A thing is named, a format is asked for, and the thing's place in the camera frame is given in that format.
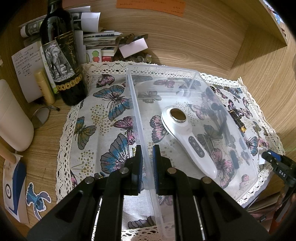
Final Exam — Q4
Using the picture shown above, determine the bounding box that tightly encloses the white handheld massager device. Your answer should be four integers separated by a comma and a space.
161, 106, 218, 179

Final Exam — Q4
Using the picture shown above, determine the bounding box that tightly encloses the orange sticky note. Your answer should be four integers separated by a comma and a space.
116, 0, 186, 17

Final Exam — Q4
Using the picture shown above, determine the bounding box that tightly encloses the stack of books and papers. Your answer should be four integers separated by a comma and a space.
21, 12, 145, 64

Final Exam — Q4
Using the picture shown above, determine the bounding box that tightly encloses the black gold lipstick tube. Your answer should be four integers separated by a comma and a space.
228, 109, 246, 133

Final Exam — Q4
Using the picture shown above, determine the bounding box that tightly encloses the clear plastic storage bin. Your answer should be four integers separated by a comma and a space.
126, 65, 258, 240

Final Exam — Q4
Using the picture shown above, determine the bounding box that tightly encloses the butterfly print lace cloth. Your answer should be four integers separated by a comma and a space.
56, 61, 285, 240

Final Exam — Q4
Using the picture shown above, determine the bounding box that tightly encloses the white blue card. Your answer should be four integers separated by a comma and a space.
3, 154, 29, 224

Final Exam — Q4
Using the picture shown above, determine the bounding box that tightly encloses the white cylindrical cup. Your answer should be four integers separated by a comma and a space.
0, 79, 34, 152

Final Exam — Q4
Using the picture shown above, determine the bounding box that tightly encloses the round metal ring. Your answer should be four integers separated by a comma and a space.
30, 104, 61, 129

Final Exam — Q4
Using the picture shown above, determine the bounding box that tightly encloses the small white box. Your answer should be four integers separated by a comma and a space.
119, 38, 148, 58

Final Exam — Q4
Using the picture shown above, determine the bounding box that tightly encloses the dark wine bottle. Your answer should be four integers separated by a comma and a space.
39, 1, 87, 106

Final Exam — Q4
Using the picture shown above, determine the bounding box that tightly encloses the blue stitch sticker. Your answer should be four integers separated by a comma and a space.
26, 182, 52, 220

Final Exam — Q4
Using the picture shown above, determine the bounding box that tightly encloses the yellow lip balm tube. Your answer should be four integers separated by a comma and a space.
34, 69, 55, 104

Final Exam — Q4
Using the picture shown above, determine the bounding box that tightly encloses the white paper note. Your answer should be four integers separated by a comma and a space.
11, 41, 46, 103

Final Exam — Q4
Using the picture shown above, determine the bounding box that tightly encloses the small black adapter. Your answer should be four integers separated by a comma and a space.
230, 150, 239, 170

